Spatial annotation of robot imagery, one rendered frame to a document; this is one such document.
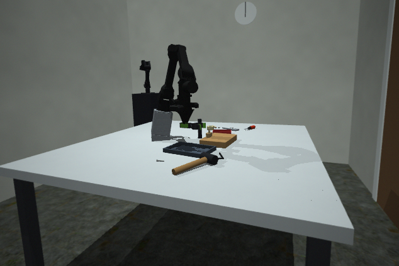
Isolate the wooden-handled mallet with black head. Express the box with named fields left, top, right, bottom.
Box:
left=172, top=152, right=218, bottom=175

